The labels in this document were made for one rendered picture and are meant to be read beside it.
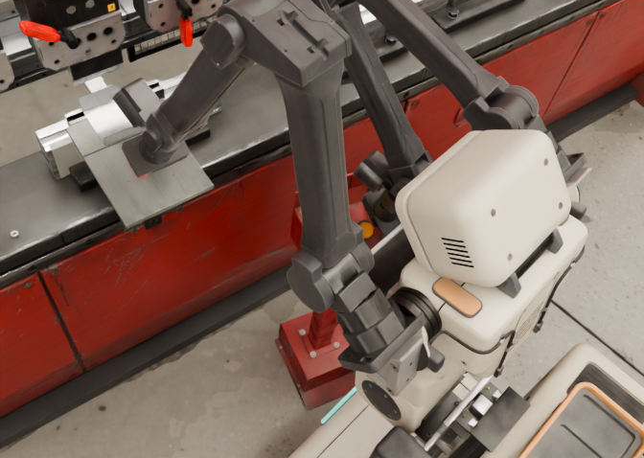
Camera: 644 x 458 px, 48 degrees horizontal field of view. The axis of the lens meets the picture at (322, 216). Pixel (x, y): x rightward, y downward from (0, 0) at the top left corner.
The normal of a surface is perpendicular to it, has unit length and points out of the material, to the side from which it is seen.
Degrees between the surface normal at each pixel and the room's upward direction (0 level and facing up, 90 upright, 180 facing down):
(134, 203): 0
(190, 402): 0
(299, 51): 7
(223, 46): 90
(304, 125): 89
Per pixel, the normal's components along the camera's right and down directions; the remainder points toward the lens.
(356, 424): 0.10, -0.54
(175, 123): -0.55, 0.54
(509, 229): 0.59, 0.09
